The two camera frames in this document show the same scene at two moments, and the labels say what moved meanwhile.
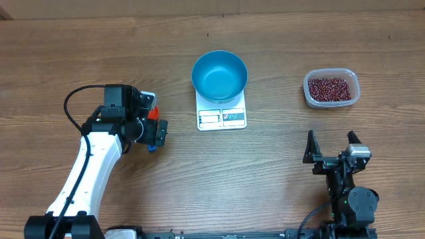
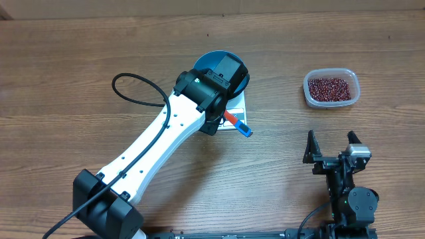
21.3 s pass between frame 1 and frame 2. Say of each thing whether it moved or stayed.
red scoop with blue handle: moved
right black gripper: stayed
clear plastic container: stayed
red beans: stayed
